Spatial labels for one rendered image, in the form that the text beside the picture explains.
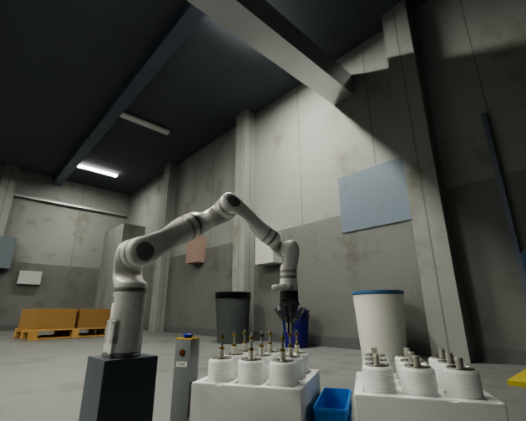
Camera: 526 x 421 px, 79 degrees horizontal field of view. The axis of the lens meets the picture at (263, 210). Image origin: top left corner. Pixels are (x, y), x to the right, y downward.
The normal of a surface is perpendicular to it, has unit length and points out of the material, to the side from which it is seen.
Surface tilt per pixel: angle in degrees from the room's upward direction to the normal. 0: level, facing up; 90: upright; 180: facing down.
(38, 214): 90
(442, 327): 90
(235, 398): 90
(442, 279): 90
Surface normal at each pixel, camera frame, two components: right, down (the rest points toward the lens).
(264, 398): -0.31, -0.29
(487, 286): -0.73, -0.20
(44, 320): 0.75, -0.20
